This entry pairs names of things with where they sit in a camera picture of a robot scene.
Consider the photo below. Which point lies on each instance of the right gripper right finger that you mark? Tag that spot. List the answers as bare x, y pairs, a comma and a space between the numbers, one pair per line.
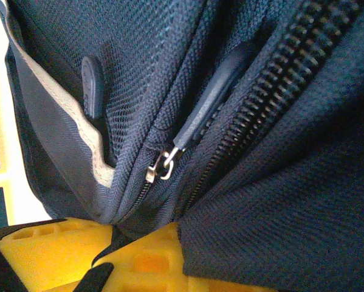
145, 264

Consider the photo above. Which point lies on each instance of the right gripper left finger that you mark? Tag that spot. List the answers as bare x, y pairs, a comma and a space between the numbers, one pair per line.
48, 252

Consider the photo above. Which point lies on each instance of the navy blue backpack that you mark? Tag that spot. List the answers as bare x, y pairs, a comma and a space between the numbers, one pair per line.
260, 213

